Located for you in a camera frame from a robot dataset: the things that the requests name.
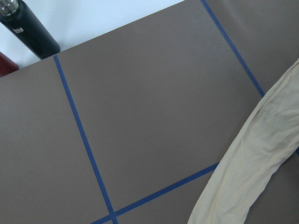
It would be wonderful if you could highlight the cream long-sleeve graphic shirt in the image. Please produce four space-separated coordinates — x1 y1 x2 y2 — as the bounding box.
188 62 299 224

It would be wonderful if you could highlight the brown paper table cover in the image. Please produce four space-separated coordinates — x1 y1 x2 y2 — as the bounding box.
0 0 299 224

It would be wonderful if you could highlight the red cylindrical bottle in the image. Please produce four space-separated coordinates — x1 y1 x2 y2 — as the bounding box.
0 52 19 77

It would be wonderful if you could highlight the black water bottle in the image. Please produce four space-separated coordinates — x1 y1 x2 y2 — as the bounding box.
0 0 60 60

